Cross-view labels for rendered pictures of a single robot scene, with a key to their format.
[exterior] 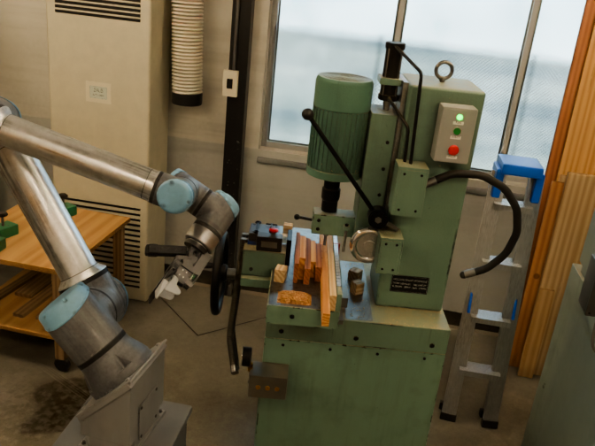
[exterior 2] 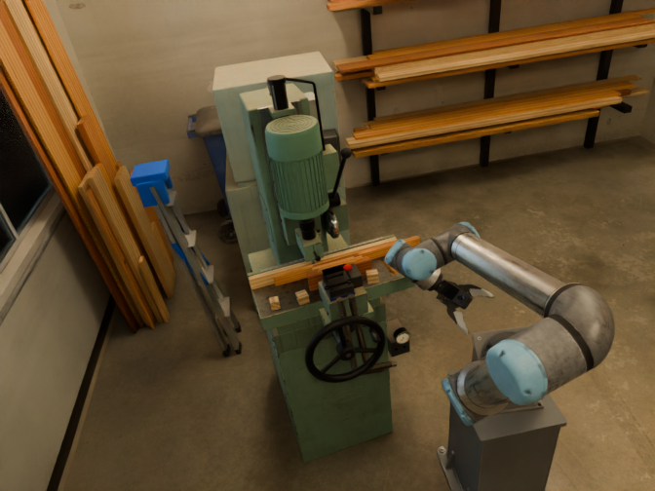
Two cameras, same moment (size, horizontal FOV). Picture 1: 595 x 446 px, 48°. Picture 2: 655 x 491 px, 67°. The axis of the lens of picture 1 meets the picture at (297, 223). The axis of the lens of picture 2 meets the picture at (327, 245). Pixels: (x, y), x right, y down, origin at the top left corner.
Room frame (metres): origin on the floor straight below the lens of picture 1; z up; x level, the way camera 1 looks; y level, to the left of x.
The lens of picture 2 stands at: (2.26, 1.40, 2.05)
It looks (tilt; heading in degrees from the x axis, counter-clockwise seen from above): 34 degrees down; 258
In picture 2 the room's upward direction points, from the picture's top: 8 degrees counter-clockwise
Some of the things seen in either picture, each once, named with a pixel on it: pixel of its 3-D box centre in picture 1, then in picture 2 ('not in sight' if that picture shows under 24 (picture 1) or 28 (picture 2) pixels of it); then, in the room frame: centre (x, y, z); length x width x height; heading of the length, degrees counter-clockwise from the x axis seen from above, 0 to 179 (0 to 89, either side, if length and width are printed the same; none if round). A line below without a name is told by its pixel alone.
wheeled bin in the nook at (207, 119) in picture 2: not in sight; (245, 170); (2.08, -2.11, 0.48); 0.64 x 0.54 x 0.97; 175
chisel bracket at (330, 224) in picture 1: (333, 224); (309, 244); (2.01, -0.12, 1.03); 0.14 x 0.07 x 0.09; 91
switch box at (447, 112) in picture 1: (453, 133); (310, 116); (1.88, -0.42, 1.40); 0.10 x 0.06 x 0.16; 91
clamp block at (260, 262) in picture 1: (265, 255); (342, 296); (1.96, 0.10, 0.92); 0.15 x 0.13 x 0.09; 1
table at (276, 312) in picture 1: (289, 270); (336, 292); (1.96, 0.01, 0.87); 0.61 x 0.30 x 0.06; 1
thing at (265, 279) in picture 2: (329, 258); (325, 262); (1.96, -0.12, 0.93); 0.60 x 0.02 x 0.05; 1
